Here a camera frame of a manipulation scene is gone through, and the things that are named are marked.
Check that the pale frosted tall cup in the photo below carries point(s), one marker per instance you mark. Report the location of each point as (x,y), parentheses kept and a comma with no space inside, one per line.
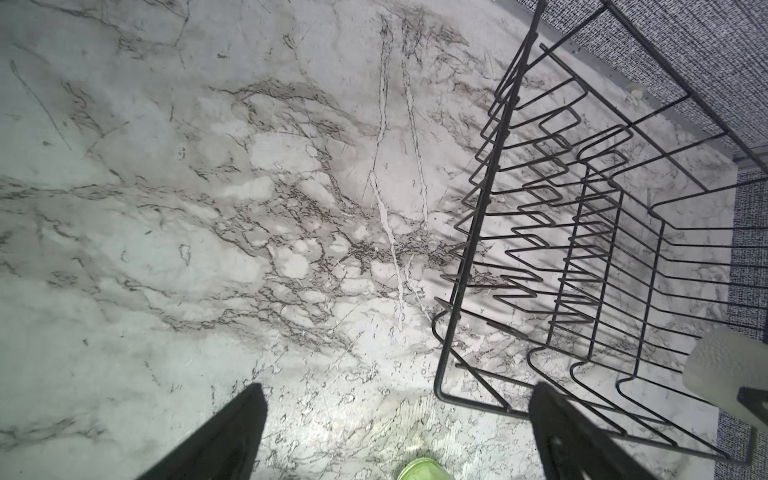
(721,363)

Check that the green transparent cup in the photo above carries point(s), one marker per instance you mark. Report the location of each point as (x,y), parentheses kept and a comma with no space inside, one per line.
(424,468)

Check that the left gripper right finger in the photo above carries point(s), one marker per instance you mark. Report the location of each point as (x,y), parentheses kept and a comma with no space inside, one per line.
(571,446)

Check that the black wire dish rack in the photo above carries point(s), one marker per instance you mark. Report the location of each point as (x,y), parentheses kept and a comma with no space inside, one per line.
(616,216)

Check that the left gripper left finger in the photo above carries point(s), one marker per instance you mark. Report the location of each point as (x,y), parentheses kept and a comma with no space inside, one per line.
(224,447)

